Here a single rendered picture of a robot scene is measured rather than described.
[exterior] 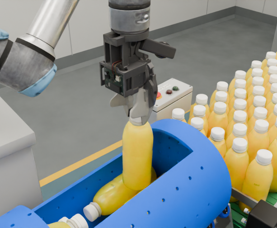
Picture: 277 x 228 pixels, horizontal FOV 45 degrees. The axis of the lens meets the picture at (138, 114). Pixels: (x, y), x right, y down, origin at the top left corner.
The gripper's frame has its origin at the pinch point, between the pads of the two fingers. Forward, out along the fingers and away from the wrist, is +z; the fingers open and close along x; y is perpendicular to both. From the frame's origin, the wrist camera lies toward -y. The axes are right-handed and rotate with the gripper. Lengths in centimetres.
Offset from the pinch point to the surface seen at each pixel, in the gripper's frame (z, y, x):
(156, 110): 20.2, -27.5, -18.6
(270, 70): 18, -78, -4
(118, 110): 128, -130, -154
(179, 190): 9.3, 4.1, 15.6
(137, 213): 8.3, 14.9, 14.3
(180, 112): 17.6, -29.1, -9.7
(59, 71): 126, -137, -256
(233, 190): 31.4, -24.4, 14.8
